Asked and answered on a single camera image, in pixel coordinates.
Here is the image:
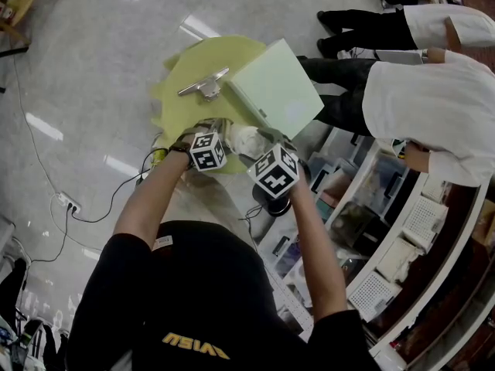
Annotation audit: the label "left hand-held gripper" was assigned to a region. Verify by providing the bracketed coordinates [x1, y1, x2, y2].
[180, 117, 236, 173]

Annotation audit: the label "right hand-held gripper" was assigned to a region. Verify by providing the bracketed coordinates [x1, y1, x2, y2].
[245, 126, 302, 200]

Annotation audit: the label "person's left forearm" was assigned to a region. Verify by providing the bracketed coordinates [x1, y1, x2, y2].
[112, 151, 193, 247]

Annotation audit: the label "person's right forearm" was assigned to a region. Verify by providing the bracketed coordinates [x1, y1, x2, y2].
[288, 175, 348, 324]

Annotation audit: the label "round table with green cloth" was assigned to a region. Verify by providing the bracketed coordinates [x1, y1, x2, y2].
[149, 34, 272, 175]

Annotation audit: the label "silver metal tool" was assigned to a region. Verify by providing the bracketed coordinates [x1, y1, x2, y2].
[177, 66, 230, 104]

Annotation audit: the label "pale green flat box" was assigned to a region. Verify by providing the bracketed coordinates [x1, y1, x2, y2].
[224, 37, 326, 141]

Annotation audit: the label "black wristwatch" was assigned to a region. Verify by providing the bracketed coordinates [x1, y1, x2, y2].
[168, 138, 193, 166]

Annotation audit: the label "black waste bin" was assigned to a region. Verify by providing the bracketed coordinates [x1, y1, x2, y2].
[265, 196, 294, 219]

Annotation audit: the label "person's beige trousers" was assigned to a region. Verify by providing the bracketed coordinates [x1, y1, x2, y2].
[166, 170, 249, 243]

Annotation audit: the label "stack of clear storage boxes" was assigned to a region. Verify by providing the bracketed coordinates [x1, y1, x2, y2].
[266, 129, 411, 285]

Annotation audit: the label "grey laptop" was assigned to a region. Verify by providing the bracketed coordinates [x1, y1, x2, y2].
[374, 49, 425, 66]

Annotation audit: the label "person's black t-shirt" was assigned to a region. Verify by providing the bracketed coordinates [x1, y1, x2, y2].
[64, 220, 384, 371]

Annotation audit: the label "row of white perforated baskets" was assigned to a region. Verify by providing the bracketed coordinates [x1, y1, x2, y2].
[346, 175, 452, 323]

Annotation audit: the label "white curved shelf unit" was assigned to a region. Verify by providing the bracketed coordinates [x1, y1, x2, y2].
[253, 125, 495, 371]

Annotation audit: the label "white power strip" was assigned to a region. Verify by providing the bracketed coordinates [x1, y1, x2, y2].
[56, 192, 83, 215]

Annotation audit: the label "black floor cable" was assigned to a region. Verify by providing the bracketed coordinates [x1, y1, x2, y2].
[70, 148, 171, 224]

